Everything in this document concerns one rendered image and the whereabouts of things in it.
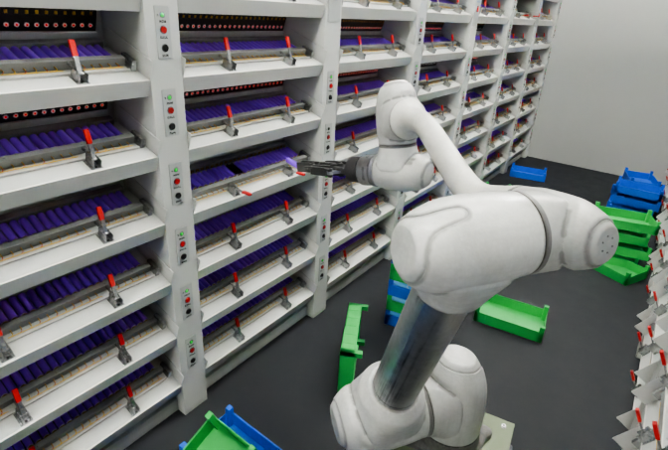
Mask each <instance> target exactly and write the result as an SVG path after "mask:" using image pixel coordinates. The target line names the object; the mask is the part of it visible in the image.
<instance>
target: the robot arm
mask: <svg viewBox="0 0 668 450"><path fill-rule="evenodd" d="M376 125H377V134H378V139H379V153H378V155H367V154H366V155H364V156H361V157H354V156H353V157H350V158H349V159H348V160H326V161H325V162H323V161H321V162H319V161H304V160H303V161H301V162H297V163H296V166H297V172H307V173H310V174H311V175H318V176H325V177H328V178H332V177H333V176H339V177H344V176H346V178H347V179H348V180H349V181H350V182H356V183H360V184H361V185H363V186H374V187H381V188H384V189H386V190H391V191H399V192H409V191H418V190H421V189H423V188H425V187H427V186H428V185H429V184H430V183H431V181H432V178H433V173H434V166H433V163H434V165H435V166H436V168H437V170H438V172H439V173H440V175H441V177H442V179H443V181H444V182H445V184H446V186H447V187H448V189H449V190H450V192H451V193H452V194H453V196H449V197H444V198H439V199H436V200H433V201H430V202H427V203H425V204H423V205H421V206H419V207H417V208H415V209H413V210H412V211H410V212H408V213H407V214H406V215H404V216H403V217H401V218H400V220H399V221H398V223H397V225H396V226H395V228H394V230H393V233H392V238H391V256H392V261H393V264H394V267H395V269H396V270H397V272H398V274H399V275H400V277H401V278H402V280H403V281H404V282H405V283H407V284H408V286H410V287H411V288H412V289H411V291H410V294H409V296H408V298H407V301H406V303H405V306H404V308H403V310H402V313H401V315H400V318H399V320H398V322H397V325H396V327H395V329H394V332H393V334H392V336H391V338H390V340H389V343H388V345H387V348H386V350H385V352H384V355H383V357H382V360H381V361H379V362H376V363H373V364H371V365H370V366H369V367H367V368H366V369H365V371H364V372H362V373H361V374H360V375H359V376H358V377H357V378H355V379H354V380H353V381H352V383H349V384H347V385H345V386H343V387H342V388H341V389H340V390H339V391H338V393H337V394H336V395H335V396H334V398H333V401H332V403H331V405H330V415H331V420H332V425H333V429H334V432H335V435H336V438H337V441H338V443H339V444H340V445H341V446H343V447H345V448H346V450H392V449H396V448H399V447H402V446H405V445H406V446H408V447H411V448H414V449H416V450H481V449H482V447H483V445H484V443H485V442H486V441H487V440H488V439H490V438H491V435H492V430H491V428H490V427H488V426H486V425H483V424H482V422H483V418H484V413H485V408H486V400H487V382H486V377H485V373H484V369H483V367H482V366H481V364H480V363H479V361H478V360H477V358H476V357H475V355H474V354H473V353H472V352H471V351H469V350H468V349H466V348H464V347H461V346H458V345H450V344H449V343H450V342H451V340H452V338H453V337H454V335H455V333H456V332H457V330H458V328H459V327H460V325H461V323H462V322H463V320H464V318H465V317H466V315H467V313H469V312H472V311H474V310H476V309H478V308H479V307H481V306H482V305H483V304H484V303H485V302H487V301H488V300H489V299H490V298H492V297H493V296H494V295H496V294H497V293H499V292H500V291H501V290H503V289H504V288H506V287H507V286H509V285H510V284H511V283H512V281H513V280H514V279H517V278H519V277H522V276H526V275H532V274H537V273H543V272H549V271H555V270H559V269H561V268H562V267H565V268H568V269H570V270H587V269H593V268H598V267H600V266H602V265H603V264H604V263H606V262H608V261H609V260H610V259H611V258H612V257H613V256H614V254H615V252H616V249H617V246H618V242H619V235H618V231H617V228H616V227H615V225H614V222H613V220H612V219H611V218H610V217H609V216H608V215H607V214H606V213H604V212H603V211H602V210H601V209H599V208H598V207H596V206H595V205H593V204H592V203H590V202H588V201H586V200H584V199H581V198H579V197H575V196H572V195H569V194H566V193H562V192H558V191H554V190H550V189H546V188H535V187H526V186H494V185H488V184H485V183H483V182H482V181H481V180H480V179H479V178H478V177H477V176H476V175H475V174H474V173H473V172H472V170H471V169H470V167H469V166H468V165H467V163H466V162H465V160H464V159H463V157H462V156H461V155H460V153H459V152H458V150H457V149H456V147H455V146H454V145H453V143H452V142H451V140H450V139H449V137H448V136H447V135H446V133H445V132H444V130H443V129H442V127H441V126H440V125H439V123H438V122H437V121H436V120H435V119H434V118H433V117H432V116H431V115H430V114H429V113H428V112H426V111H425V109H424V107H423V105H422V104H421V103H420V102H419V100H418V99H417V94H416V91H415V89H414V88H413V86H412V85H411V84H410V83H409V82H407V81H406V80H404V79H399V80H392V81H388V82H386V83H384V85H383V86H382V87H381V88H380V90H379V93H378V97H377V103H376ZM417 137H419V138H420V140H421V142H422V143H423V145H424V147H425V149H426V150H427V152H428V154H429V156H430V158H431V159H432V161H433V163H432V162H431V161H430V160H429V159H428V158H427V157H425V156H424V155H422V154H420V153H419V152H418V147H417Z"/></svg>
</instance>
